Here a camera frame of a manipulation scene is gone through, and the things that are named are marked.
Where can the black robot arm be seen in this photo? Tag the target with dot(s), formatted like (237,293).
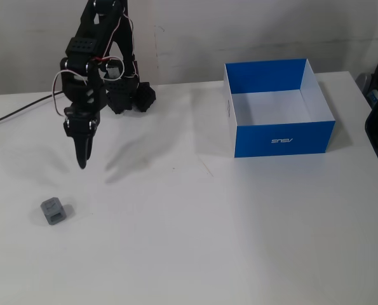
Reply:
(87,31)

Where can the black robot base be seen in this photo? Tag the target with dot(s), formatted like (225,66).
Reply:
(144,95)

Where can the gray 3D printed block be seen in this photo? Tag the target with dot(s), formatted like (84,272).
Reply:
(52,211)

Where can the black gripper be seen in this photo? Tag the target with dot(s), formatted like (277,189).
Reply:
(80,128)

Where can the gray plastic object blue label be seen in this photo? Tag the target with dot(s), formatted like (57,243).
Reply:
(365,82)

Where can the blue and white cardboard box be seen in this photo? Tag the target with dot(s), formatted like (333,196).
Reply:
(280,146)

